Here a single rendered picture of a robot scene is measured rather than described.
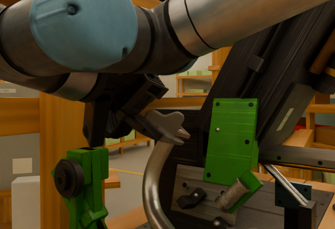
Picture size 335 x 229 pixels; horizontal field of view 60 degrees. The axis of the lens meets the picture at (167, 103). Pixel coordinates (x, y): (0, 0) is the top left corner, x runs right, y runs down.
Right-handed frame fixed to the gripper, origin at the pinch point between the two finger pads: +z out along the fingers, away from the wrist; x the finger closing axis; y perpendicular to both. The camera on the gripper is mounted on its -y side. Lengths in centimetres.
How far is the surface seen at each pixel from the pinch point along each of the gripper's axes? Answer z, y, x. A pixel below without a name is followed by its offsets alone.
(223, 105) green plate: 21.7, 6.2, 4.1
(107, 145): 380, -307, 311
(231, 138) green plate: 21.7, 2.8, -3.7
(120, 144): 416, -302, 315
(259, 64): 17.8, 19.4, 3.4
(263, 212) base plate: 57, -12, -16
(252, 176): 21.5, 1.3, -13.9
